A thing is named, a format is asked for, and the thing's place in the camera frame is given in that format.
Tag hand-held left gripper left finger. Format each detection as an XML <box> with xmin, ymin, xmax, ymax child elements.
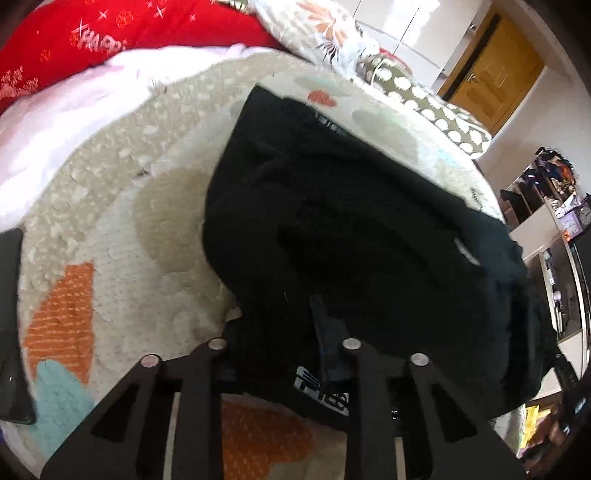
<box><xmin>41</xmin><ymin>338</ymin><xmax>234</xmax><ymax>480</ymax></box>

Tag pale pink sheet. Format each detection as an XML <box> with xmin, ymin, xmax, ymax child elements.
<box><xmin>0</xmin><ymin>43</ymin><xmax>262</xmax><ymax>222</ymax></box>

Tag quilted heart pattern bedspread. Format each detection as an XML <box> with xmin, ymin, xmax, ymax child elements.
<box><xmin>18</xmin><ymin>46</ymin><xmax>527</xmax><ymax>480</ymax></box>

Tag black pants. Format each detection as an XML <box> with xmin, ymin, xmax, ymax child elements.
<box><xmin>202</xmin><ymin>85</ymin><xmax>561</xmax><ymax>418</ymax></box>

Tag cluttered shelf unit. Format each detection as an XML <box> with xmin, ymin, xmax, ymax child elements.
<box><xmin>500</xmin><ymin>147</ymin><xmax>591</xmax><ymax>361</ymax></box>

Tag black flat object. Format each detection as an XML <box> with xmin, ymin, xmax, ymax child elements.
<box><xmin>0</xmin><ymin>227</ymin><xmax>38</xmax><ymax>426</ymax></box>

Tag white wardrobe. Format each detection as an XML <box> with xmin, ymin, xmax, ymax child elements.
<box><xmin>355</xmin><ymin>0</ymin><xmax>491</xmax><ymax>93</ymax></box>

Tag wooden door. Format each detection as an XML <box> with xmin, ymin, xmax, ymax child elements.
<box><xmin>438</xmin><ymin>13</ymin><xmax>546</xmax><ymax>136</ymax></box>

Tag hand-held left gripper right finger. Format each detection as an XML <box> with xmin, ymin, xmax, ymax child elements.
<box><xmin>308</xmin><ymin>294</ymin><xmax>529</xmax><ymax>480</ymax></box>

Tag olive polka dot pillow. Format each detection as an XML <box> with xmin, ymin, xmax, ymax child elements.
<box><xmin>355</xmin><ymin>52</ymin><xmax>493</xmax><ymax>158</ymax></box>

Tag floral pillow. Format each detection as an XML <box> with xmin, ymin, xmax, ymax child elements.
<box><xmin>249</xmin><ymin>0</ymin><xmax>386</xmax><ymax>78</ymax></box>

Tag red printed blanket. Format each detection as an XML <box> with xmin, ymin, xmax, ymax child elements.
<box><xmin>0</xmin><ymin>0</ymin><xmax>283</xmax><ymax>116</ymax></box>

